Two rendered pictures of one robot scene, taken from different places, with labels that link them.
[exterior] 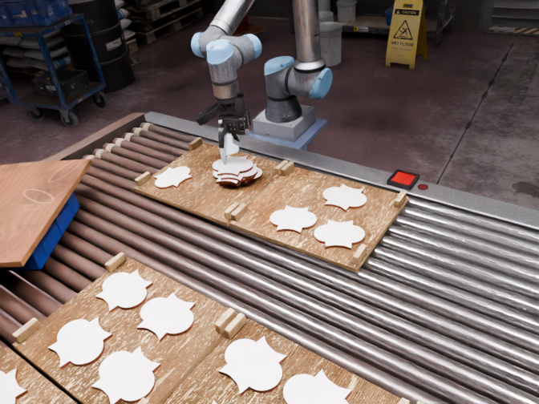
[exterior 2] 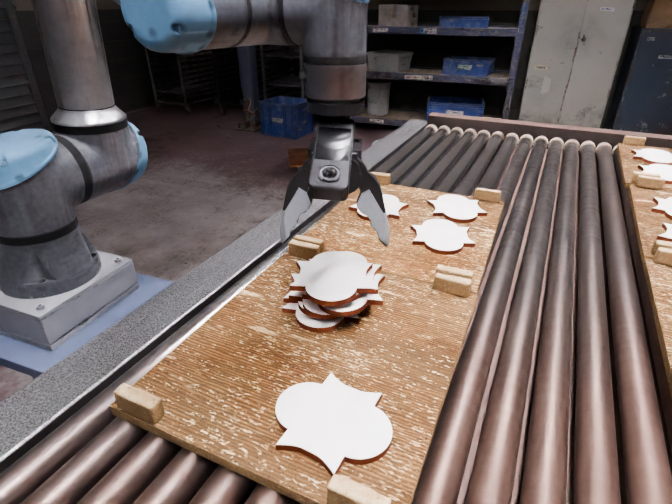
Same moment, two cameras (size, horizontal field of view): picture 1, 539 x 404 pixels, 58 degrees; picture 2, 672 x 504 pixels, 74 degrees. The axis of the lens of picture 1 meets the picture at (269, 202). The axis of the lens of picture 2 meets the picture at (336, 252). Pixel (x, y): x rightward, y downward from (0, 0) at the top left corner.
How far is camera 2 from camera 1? 1.69 m
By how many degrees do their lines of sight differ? 84
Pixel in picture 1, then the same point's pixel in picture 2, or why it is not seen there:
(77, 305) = not seen: outside the picture
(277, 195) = (380, 255)
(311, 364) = (650, 216)
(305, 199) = not seen: hidden behind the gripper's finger
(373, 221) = (419, 194)
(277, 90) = (65, 202)
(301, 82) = (120, 151)
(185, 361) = not seen: outside the picture
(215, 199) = (413, 320)
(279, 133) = (109, 294)
